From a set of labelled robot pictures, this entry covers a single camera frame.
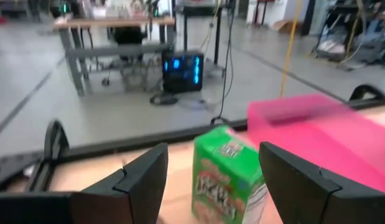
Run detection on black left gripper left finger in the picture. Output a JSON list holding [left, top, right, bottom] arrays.
[[0, 142, 169, 224]]

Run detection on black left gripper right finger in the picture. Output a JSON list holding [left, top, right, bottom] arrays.
[[259, 141, 385, 224]]

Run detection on green Apple Jacks cereal box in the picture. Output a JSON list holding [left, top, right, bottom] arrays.
[[191, 124, 269, 224]]

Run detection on pink plastic tray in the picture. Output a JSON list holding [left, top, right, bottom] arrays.
[[246, 93, 385, 195]]

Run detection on black computer tower blue lights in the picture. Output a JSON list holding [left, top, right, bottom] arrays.
[[160, 49, 205, 94]]

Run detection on black utility cart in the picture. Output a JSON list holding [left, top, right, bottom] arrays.
[[312, 0, 385, 67]]

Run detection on cardboard box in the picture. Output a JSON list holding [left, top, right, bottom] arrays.
[[272, 18, 301, 34]]

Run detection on grey-legged wooden desk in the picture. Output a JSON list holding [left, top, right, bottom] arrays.
[[53, 16, 176, 98]]

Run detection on black frame hook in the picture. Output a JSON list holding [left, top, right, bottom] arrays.
[[44, 119, 71, 161], [348, 83, 385, 102]]

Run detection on yellow hanging cable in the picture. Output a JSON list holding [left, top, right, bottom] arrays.
[[278, 0, 302, 98]]

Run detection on black floor cable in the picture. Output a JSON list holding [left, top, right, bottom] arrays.
[[210, 0, 237, 126]]

